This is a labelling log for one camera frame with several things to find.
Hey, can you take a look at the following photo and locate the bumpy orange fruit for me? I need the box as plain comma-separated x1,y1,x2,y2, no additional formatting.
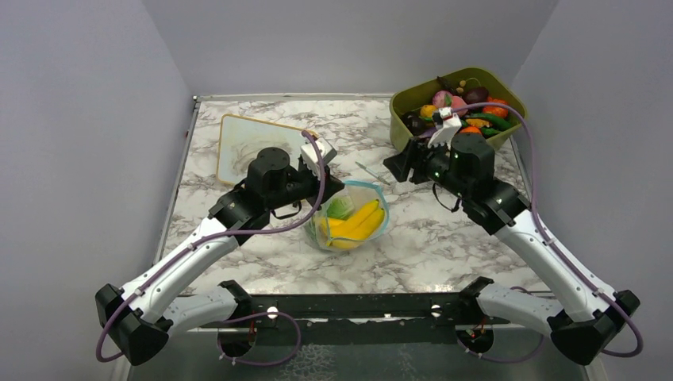
483,97,509,119

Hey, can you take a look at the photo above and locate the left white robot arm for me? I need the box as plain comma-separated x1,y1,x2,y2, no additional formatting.
95,139,344,365

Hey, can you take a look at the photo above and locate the green white pen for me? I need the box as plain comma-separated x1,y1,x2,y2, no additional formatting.
355,161,390,186

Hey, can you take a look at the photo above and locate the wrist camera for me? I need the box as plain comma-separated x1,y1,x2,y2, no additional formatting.
300,137,337,173
428,107,463,148

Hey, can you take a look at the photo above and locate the green lettuce leaf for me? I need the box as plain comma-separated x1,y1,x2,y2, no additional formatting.
304,196,355,241

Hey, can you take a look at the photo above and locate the clear zip top bag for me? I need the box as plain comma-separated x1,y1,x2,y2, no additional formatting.
304,180,390,252

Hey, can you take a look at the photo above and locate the small whiteboard yellow frame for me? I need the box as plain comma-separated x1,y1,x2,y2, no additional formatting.
215,114,306,185

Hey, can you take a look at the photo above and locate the pink peach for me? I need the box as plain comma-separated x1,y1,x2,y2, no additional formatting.
451,95,469,117

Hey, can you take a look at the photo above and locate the pink purple onion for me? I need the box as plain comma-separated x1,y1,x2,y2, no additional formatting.
432,90,453,109

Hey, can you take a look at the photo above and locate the orange tangerine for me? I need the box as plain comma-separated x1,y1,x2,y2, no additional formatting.
459,126,482,135

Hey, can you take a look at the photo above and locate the yellow banana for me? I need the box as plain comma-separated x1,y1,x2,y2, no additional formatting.
329,199,379,237
331,209,386,250

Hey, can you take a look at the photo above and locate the olive green plastic bin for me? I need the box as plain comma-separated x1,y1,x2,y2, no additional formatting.
389,67,526,151

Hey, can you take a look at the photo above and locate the yellow orange mango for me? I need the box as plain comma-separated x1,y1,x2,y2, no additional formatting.
418,104,437,119

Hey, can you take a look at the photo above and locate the dark purple avocado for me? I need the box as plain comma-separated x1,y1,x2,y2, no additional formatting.
462,87,490,104

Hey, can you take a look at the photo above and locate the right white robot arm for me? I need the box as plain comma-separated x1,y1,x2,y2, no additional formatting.
383,133,640,365

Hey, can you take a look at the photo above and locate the dark plum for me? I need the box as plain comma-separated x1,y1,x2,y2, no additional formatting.
401,111,429,136

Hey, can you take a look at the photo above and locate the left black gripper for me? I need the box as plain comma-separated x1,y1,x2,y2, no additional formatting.
267,160,345,211

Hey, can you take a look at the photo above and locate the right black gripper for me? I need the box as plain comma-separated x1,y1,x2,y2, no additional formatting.
385,133,471,200

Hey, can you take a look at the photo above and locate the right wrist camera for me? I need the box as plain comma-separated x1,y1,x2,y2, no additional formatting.
428,107,463,148

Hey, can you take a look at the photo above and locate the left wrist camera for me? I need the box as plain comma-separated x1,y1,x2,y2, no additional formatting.
300,137,337,173

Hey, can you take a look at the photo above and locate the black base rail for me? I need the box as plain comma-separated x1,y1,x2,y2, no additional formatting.
220,292,504,346

